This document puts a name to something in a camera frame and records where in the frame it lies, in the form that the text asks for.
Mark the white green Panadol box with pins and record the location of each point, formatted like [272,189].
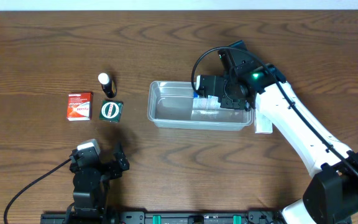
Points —
[262,125]

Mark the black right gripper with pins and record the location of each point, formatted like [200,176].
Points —
[233,103]

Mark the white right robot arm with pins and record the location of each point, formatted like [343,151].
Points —
[247,83]

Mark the blue Kool Fever box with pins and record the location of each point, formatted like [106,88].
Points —
[209,103]

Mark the dark bottle white cap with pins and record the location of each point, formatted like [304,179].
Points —
[108,85]

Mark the clear plastic container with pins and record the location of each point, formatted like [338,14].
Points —
[170,105]

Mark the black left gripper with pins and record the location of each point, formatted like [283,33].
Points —
[105,167]

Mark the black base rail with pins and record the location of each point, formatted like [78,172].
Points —
[257,217]

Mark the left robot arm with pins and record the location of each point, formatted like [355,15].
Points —
[91,180]

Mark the red Panadol box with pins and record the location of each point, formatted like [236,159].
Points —
[79,106]

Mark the dark green Zam-Buk box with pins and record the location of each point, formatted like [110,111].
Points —
[111,111]

